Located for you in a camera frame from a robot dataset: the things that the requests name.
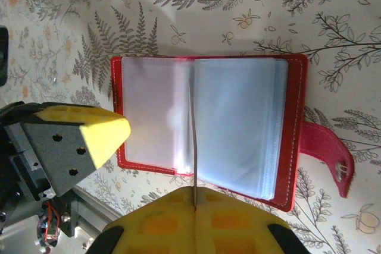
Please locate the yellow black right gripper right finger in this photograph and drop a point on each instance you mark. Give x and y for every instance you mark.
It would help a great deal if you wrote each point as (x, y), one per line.
(238, 230)

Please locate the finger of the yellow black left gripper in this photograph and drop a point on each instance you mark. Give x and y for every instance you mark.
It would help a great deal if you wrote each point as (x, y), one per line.
(68, 147)

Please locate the aluminium extrusion rail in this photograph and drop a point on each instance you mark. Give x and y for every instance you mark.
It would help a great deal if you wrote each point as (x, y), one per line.
(95, 206)

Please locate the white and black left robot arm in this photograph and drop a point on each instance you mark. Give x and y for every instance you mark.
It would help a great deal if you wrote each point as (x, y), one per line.
(3, 57)

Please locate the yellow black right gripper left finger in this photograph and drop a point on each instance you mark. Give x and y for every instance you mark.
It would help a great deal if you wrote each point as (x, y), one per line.
(154, 227)

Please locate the floral patterned table cover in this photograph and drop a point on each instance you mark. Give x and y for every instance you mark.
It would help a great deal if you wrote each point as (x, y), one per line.
(208, 13)

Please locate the red leather card holder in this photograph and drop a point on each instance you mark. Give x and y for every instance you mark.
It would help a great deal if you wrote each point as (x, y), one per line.
(294, 117)

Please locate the thin credit card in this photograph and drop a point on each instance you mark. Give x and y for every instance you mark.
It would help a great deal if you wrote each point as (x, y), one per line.
(194, 135)

